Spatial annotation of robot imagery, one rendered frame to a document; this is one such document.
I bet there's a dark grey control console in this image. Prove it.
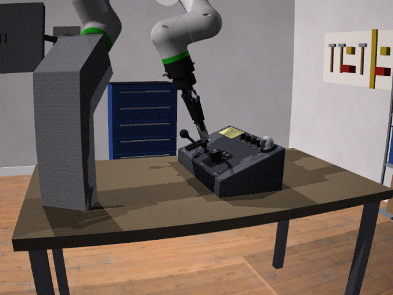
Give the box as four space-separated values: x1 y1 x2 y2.
178 125 286 198

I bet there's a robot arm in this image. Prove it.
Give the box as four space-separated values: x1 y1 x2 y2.
71 0 222 80

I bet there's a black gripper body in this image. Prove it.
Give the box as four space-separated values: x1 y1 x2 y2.
173 73 197 103

